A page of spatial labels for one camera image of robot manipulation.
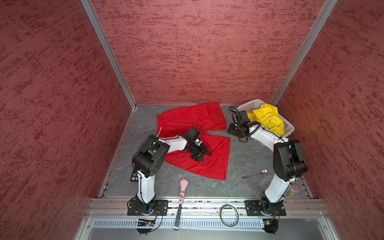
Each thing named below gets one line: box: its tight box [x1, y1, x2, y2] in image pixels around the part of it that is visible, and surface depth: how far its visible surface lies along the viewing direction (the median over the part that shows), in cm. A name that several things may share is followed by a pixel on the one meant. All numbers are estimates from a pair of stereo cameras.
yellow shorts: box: [247, 103, 285, 136], surface depth 99 cm
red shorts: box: [157, 102, 231, 181], surface depth 97 cm
